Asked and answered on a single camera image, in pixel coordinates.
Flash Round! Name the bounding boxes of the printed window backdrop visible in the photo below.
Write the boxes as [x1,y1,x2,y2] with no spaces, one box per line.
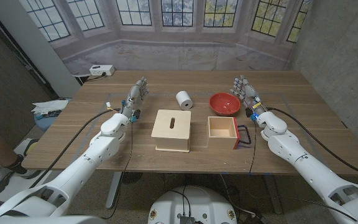
[19,0,313,75]

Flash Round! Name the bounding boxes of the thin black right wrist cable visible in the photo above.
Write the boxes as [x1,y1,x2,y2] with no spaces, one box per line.
[249,119,257,174]

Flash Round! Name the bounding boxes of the thin black left wrist cable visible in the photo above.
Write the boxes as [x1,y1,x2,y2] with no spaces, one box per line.
[101,121,135,220]

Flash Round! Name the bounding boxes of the stack of white papers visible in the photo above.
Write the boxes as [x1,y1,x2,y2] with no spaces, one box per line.
[31,99,70,114]

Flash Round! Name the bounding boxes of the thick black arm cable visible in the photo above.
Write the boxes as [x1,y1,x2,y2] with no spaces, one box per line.
[29,108,121,189]
[266,107,358,180]

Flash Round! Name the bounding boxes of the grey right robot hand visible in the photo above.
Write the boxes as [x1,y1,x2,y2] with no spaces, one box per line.
[230,74,267,121]

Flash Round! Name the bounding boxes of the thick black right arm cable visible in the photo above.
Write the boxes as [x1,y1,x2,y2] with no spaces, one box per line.
[266,107,358,180]

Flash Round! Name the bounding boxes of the grey table leg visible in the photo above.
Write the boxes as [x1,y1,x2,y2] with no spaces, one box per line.
[106,171,123,209]
[262,174,284,215]

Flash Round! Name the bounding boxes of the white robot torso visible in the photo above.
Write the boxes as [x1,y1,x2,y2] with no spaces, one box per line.
[147,185,238,224]

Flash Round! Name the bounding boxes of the wooden box with slot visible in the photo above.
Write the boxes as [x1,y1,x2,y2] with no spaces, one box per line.
[150,109,192,153]

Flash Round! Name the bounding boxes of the white paper roll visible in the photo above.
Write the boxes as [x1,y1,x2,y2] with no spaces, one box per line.
[175,90,194,111]

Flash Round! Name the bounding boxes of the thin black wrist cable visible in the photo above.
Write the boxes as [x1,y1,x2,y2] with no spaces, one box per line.
[101,121,135,220]
[249,119,257,174]

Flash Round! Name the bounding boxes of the white floor mat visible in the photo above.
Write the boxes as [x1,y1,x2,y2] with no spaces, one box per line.
[0,169,54,203]

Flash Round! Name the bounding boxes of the white power strip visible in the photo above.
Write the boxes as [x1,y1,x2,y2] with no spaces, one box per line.
[89,64,116,77]

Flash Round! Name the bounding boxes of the blue stool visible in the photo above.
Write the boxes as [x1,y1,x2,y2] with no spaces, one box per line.
[34,111,58,131]

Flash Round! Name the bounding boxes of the red bowl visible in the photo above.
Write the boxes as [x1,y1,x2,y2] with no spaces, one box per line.
[209,92,242,117]

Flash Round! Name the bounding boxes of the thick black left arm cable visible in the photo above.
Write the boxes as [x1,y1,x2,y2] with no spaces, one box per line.
[29,108,121,189]

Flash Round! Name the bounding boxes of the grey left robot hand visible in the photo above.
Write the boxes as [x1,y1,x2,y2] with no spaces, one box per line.
[120,77,150,123]

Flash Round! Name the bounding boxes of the wooden drawer with red front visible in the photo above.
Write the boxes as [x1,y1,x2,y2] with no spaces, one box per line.
[207,116,252,151]

